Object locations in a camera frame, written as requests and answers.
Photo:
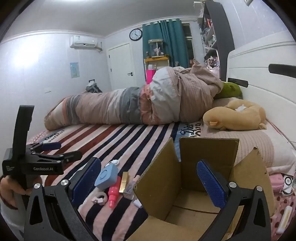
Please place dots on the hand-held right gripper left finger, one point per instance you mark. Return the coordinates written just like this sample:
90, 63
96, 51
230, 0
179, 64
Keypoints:
86, 180

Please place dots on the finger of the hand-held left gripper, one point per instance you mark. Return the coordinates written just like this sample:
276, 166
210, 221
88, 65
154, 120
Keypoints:
49, 146
67, 157

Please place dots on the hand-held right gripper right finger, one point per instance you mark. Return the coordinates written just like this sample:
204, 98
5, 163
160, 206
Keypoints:
212, 185

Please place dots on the brown cardboard box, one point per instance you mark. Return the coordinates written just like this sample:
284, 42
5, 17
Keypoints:
157, 185

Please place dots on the person's left hand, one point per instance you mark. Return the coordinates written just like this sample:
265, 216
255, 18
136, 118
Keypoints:
9, 187

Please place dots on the light blue square case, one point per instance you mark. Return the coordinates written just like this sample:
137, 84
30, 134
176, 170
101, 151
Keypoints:
106, 176

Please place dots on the pink ribbed bottle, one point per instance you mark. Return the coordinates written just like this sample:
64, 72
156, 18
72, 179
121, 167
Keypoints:
114, 192

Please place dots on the gold rectangular cosmetic box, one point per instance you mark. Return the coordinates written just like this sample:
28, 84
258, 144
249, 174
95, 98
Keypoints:
124, 182

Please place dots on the clear small bottle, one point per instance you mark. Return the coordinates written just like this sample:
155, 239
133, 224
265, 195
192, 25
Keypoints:
130, 188

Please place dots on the pink ribbed pillow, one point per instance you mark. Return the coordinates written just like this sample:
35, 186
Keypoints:
249, 143

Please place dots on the pink small device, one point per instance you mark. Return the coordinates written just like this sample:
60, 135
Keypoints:
276, 183

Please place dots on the striped plush blanket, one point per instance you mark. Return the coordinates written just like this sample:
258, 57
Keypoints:
138, 143

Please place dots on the tan plush toy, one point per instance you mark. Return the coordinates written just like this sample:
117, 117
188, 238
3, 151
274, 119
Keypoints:
231, 118

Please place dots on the rolled pink grey duvet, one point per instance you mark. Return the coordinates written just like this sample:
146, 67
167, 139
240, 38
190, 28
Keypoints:
115, 106

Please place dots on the pink dotted bedsheet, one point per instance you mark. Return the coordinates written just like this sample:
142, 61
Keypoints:
283, 201

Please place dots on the dark folded stroller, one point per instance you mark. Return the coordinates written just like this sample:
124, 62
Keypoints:
92, 87

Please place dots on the white round device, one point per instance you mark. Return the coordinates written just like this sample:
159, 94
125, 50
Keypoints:
288, 183

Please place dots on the white cream tube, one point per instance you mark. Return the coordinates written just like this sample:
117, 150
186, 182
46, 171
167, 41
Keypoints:
285, 220

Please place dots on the green plush toy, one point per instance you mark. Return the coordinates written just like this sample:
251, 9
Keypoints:
229, 90

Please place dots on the white door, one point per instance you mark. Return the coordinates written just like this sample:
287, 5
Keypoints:
120, 67

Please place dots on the white air conditioner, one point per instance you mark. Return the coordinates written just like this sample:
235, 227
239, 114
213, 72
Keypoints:
83, 41

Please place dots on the white bed headboard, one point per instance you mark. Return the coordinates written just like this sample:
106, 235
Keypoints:
266, 88

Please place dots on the yellow shelf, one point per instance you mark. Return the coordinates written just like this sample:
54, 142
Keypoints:
157, 60

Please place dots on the glass display case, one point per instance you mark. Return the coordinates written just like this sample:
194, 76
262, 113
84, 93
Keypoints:
156, 47

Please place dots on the teal curtain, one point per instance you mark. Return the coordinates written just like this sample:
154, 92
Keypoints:
171, 41

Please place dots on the dark tall bookshelf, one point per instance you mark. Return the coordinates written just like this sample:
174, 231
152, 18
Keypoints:
222, 30

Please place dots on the window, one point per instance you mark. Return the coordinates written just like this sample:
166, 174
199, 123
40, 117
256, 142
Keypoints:
187, 31

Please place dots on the pale blue wall poster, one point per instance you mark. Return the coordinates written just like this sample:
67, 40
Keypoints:
74, 69

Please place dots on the round wall clock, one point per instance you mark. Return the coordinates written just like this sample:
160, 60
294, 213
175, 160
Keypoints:
135, 34

